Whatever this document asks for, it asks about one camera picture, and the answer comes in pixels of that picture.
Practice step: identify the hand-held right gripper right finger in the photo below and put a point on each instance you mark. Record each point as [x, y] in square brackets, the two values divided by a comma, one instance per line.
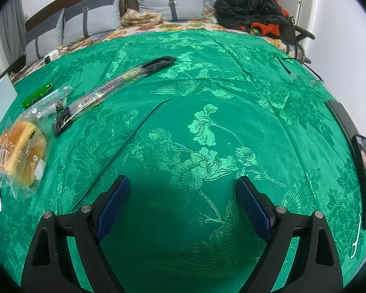
[253, 207]

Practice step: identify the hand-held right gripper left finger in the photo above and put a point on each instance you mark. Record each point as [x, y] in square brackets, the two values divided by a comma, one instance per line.
[114, 203]

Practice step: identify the bread packet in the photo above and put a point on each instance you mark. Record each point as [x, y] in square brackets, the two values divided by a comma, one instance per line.
[21, 146]

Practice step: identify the white floss pick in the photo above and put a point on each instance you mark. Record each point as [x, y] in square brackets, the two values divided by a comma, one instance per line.
[357, 238]

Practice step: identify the clear packet with dark snack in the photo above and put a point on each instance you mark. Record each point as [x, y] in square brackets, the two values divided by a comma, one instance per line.
[60, 102]

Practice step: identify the long clear snack packet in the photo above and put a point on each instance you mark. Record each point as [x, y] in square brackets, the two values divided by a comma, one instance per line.
[109, 87]

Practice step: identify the green patterned blanket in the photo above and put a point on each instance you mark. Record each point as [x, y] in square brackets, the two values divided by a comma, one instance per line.
[201, 103]

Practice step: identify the clear eyeglasses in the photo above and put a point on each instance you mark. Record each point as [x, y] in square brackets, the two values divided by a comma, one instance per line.
[299, 77]

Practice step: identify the white charger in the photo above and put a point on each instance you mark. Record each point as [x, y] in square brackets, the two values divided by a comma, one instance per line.
[50, 56]

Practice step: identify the black chair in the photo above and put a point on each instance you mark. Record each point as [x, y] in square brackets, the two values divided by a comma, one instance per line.
[302, 33]

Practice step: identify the orange garment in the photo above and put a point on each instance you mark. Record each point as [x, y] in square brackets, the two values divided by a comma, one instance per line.
[263, 26]

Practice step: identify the beige folded cloth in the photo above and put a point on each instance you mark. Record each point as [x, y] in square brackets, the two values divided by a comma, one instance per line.
[140, 18]

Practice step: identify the grey curtain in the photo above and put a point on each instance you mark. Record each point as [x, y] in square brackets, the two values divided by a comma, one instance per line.
[6, 36]

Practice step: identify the clear plastic bag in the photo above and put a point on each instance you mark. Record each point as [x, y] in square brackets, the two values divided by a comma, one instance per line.
[208, 13]

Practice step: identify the black and red bag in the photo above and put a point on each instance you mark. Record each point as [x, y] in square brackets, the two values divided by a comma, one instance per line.
[247, 6]

